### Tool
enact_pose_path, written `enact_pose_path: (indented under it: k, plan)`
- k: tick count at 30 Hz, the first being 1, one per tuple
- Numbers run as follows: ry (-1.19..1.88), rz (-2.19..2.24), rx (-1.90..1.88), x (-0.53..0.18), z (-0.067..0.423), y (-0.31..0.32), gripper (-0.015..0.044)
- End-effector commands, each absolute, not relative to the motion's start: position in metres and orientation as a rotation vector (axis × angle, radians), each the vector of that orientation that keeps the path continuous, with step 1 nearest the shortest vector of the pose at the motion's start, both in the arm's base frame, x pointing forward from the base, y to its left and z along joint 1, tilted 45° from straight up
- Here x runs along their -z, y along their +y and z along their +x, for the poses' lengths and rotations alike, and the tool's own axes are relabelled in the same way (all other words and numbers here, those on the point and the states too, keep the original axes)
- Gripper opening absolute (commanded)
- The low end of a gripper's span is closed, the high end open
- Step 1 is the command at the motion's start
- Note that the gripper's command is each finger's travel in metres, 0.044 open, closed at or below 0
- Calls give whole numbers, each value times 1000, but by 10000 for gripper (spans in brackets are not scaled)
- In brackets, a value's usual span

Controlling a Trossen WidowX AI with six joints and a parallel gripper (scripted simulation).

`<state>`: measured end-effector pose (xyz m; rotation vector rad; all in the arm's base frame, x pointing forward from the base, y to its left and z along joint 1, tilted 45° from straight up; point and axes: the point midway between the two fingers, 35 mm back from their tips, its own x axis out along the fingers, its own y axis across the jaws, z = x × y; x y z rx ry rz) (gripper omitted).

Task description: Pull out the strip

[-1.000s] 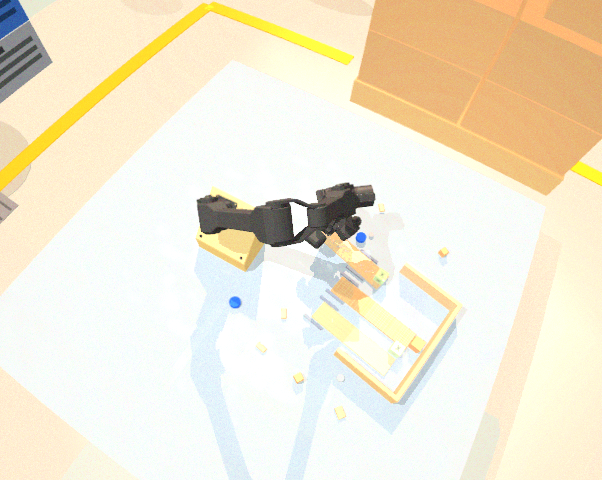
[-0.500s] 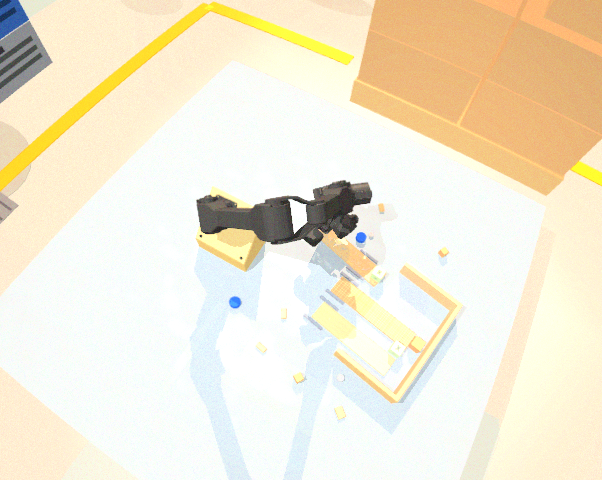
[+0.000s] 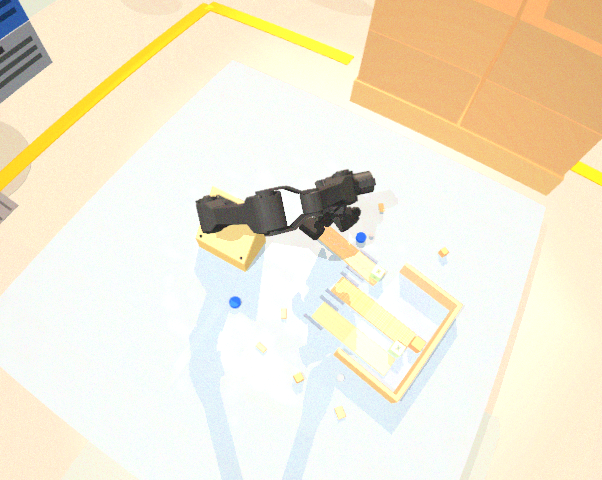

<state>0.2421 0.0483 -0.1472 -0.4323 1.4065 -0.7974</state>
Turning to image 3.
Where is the pale yellow flat strip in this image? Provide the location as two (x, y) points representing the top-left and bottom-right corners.
(311, 302), (355, 343)

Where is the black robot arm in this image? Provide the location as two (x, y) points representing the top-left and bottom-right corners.
(195, 169), (376, 237)

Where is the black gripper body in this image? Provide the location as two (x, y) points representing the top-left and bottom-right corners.
(299, 205), (339, 240)

